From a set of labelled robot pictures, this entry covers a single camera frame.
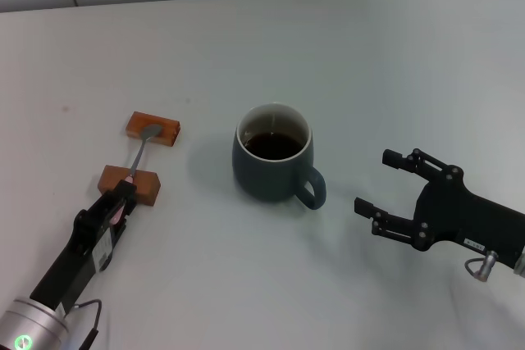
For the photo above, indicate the flat orange wooden block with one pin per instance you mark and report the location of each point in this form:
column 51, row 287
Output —
column 168, row 128

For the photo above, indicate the grey ceramic mug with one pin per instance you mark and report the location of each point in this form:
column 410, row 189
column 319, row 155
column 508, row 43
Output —
column 262, row 182

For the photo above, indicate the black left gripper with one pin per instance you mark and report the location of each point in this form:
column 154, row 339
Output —
column 78, row 260

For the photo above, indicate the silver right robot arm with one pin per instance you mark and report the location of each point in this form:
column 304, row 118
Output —
column 521, row 264

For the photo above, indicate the dark coffee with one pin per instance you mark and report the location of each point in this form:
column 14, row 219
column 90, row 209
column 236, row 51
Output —
column 275, row 147

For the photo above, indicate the arched brown wooden block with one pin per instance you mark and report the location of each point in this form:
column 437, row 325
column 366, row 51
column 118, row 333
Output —
column 145, row 188

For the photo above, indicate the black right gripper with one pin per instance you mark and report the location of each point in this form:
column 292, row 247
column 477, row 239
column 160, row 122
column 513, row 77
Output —
column 447, row 214

